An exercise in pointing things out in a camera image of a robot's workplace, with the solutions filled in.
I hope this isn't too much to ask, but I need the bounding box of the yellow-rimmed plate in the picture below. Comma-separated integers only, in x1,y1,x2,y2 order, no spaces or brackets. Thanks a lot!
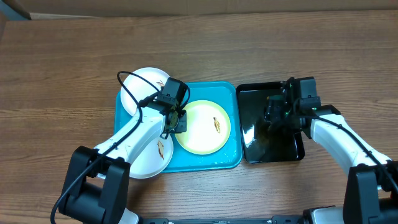
175,100,231,155

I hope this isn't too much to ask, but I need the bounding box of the yellow sponge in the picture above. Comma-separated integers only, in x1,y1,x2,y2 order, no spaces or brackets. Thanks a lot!
261,124,280,139

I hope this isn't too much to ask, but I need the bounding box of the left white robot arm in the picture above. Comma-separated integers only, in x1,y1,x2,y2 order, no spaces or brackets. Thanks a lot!
50,100,186,223

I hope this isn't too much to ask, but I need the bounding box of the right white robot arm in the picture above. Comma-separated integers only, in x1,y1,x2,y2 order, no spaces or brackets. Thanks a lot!
264,77,397,224

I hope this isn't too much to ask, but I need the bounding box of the black water tray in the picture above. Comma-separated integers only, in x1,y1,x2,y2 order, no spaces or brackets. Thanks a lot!
236,82,305,164

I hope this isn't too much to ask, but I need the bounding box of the teal plastic tray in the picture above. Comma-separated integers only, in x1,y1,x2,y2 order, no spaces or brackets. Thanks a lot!
114,81,243,174

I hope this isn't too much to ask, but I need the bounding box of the brown food smear lower plate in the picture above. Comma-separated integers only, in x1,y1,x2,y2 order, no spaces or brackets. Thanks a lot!
157,141,164,160

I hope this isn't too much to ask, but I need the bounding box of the brown food smear on yellow plate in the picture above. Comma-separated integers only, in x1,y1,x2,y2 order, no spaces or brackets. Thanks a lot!
213,117,221,134

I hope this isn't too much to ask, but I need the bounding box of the white plate lower left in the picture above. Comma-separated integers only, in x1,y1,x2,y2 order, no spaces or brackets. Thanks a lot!
129,136,174,179

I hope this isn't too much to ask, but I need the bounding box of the white plate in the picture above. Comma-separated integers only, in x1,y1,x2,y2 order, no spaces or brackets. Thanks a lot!
120,67,170,116
129,136,174,179

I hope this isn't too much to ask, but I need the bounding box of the white plate upper left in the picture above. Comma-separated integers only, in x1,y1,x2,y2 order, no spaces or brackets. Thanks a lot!
120,67,170,116

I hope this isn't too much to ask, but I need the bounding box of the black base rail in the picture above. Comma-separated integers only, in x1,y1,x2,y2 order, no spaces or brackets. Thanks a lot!
138,215,310,224

